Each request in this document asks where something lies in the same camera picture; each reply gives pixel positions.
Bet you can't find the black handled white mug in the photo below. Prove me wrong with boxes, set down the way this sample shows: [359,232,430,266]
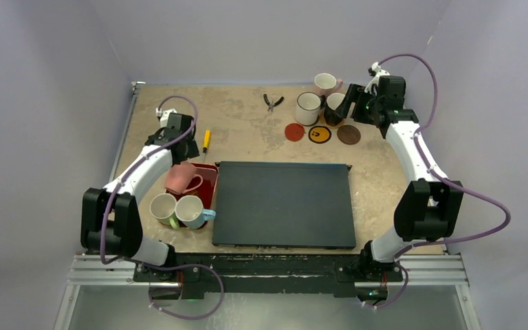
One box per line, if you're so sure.
[323,93,345,127]

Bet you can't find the pink handled white mug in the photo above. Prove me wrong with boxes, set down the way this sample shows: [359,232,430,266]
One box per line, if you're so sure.
[313,73,343,99]

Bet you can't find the dark brown wooden coaster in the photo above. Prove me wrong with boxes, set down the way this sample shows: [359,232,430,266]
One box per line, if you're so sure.
[337,124,361,145]

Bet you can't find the grey white mug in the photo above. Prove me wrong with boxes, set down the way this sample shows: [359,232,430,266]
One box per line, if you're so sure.
[295,92,326,126]

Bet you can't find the salmon pink mug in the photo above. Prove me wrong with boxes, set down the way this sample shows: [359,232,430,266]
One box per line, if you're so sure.
[164,162,204,195]

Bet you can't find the orange smiley coaster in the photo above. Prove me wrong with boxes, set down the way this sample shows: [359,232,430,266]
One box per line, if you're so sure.
[308,126,332,144]

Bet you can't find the red apple coaster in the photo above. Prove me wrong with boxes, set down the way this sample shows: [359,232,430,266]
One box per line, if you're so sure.
[284,122,305,142]

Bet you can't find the green handled white mug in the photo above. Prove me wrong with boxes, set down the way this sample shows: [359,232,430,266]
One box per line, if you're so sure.
[149,193,180,230]

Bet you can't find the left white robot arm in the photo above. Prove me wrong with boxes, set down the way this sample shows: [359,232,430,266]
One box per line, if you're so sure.
[80,110,199,281]

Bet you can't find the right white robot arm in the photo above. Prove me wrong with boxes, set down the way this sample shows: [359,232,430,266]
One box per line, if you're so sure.
[336,76,463,280]

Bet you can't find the red tray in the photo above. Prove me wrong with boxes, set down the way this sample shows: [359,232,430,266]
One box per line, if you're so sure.
[166,162,219,209]

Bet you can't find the black pliers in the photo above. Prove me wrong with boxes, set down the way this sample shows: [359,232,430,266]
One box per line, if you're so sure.
[263,93,285,112]

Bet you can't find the dark rectangular board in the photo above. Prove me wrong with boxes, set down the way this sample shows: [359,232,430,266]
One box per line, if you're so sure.
[212,161,356,250]

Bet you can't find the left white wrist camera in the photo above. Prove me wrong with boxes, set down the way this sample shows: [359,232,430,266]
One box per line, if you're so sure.
[155,107,177,127]

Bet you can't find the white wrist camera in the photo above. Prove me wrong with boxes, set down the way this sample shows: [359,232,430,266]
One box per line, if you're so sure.
[155,107,177,127]
[364,62,390,96]

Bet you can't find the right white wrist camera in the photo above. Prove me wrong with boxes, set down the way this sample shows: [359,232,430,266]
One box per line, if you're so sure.
[364,62,390,96]

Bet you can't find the yellow handled screwdriver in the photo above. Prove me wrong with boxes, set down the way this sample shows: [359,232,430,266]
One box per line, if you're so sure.
[202,129,212,164]

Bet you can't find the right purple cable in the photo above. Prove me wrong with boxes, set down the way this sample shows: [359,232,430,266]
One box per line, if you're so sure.
[360,54,512,311]

